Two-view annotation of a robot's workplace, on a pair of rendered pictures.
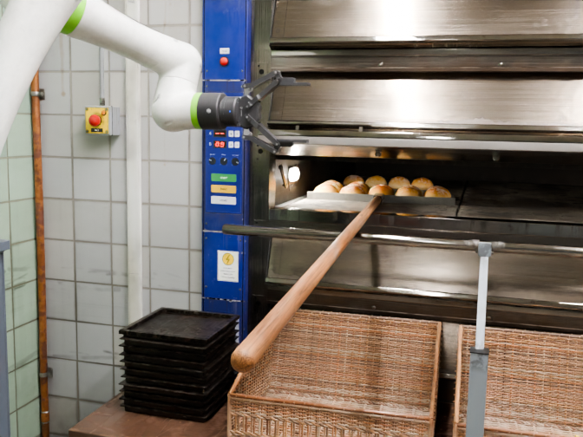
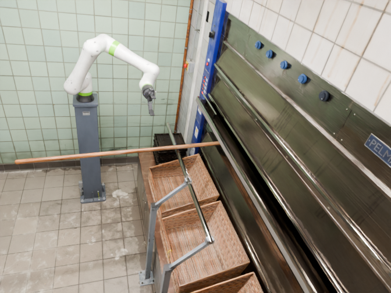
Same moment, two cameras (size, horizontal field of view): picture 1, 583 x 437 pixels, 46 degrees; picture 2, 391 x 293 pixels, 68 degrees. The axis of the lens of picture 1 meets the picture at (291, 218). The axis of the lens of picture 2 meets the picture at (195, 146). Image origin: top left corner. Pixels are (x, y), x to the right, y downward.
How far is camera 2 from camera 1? 2.14 m
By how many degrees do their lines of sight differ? 55
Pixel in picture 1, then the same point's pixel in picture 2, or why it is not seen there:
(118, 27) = (125, 58)
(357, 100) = (227, 102)
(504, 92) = (255, 131)
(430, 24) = (245, 86)
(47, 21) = (84, 61)
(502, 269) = (235, 195)
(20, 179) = (176, 73)
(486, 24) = (255, 99)
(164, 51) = (141, 67)
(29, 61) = (80, 70)
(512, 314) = not seen: hidden behind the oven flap
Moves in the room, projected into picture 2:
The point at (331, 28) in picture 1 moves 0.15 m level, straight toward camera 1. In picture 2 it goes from (227, 68) to (210, 70)
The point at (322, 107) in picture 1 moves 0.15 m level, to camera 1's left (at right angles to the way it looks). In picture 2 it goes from (220, 97) to (210, 89)
